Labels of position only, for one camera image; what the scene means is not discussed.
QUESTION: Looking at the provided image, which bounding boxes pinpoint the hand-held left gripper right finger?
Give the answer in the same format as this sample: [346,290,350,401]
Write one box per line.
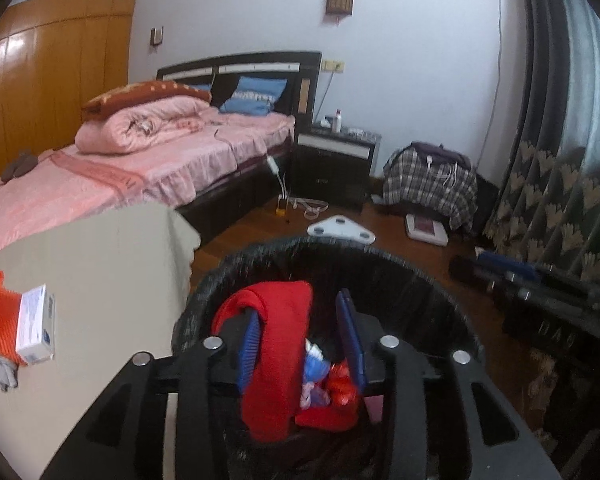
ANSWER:
[335,287,564,480]

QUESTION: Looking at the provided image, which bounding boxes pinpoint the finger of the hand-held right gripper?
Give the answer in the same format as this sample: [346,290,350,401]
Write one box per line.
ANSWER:
[476,251,600,292]
[449,257,600,312]

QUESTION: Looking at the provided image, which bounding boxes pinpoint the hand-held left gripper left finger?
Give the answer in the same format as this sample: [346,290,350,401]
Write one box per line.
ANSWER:
[39,309,262,480]

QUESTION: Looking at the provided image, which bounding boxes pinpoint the red plastic bag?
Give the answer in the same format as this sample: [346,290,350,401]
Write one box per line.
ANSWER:
[326,360,357,406]

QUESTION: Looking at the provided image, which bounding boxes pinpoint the blue plastic bag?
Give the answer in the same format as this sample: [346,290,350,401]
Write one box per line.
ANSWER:
[300,342,333,411]

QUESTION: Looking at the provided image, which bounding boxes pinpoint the black lined trash bin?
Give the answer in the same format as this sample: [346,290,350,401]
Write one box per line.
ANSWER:
[171,236,483,480]

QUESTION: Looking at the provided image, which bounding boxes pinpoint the white cardboard box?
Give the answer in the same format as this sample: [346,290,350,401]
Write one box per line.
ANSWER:
[15,284,57,365]

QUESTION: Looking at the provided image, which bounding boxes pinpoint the orange spiked silicone mat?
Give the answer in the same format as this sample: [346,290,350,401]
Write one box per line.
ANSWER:
[0,269,56,367]

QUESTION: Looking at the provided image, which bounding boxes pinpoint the white flat box red print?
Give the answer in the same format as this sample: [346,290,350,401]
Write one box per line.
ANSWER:
[405,212,449,247]

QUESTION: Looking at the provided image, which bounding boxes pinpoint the dark patterned curtain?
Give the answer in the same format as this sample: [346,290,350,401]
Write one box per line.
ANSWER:
[482,0,600,461]

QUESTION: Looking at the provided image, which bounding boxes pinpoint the plaid cloth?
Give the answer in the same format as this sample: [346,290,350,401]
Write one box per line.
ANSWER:
[382,144,478,231]

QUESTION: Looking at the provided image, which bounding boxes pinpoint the white triangular plate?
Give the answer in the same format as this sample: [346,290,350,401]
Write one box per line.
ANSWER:
[307,214,376,246]

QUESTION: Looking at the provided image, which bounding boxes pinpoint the dark purple garment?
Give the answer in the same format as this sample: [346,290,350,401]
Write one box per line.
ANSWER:
[410,141,473,166]

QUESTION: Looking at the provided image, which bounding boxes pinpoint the black and white nightstand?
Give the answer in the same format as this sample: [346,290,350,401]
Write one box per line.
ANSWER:
[286,122,383,211]

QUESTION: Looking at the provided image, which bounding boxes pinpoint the pink bed sheet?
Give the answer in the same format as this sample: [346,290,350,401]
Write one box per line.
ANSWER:
[0,110,297,263]

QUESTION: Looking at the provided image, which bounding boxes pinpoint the grey cloth scrap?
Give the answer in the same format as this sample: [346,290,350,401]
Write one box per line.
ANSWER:
[0,350,21,393]

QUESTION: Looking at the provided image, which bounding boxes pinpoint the dark wooden bed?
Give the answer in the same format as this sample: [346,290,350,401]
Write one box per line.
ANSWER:
[0,50,323,261]

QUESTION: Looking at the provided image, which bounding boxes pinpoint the pink folded quilt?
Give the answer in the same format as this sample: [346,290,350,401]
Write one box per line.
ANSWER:
[75,95,212,155]

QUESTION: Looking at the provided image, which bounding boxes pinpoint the large blue pillow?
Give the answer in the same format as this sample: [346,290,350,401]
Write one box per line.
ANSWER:
[219,76,287,115]

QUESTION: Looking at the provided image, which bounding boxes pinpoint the red-brown folded blanket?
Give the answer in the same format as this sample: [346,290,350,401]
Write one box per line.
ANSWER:
[81,80,212,121]

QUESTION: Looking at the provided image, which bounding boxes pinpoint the wooden wardrobe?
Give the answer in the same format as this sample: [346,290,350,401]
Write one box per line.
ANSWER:
[0,0,138,186]

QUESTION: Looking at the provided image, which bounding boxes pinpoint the white charging cable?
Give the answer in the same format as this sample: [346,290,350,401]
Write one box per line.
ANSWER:
[426,152,461,191]

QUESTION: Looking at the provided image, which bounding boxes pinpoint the white floor cable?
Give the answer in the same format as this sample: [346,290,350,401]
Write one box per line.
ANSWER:
[280,195,329,220]

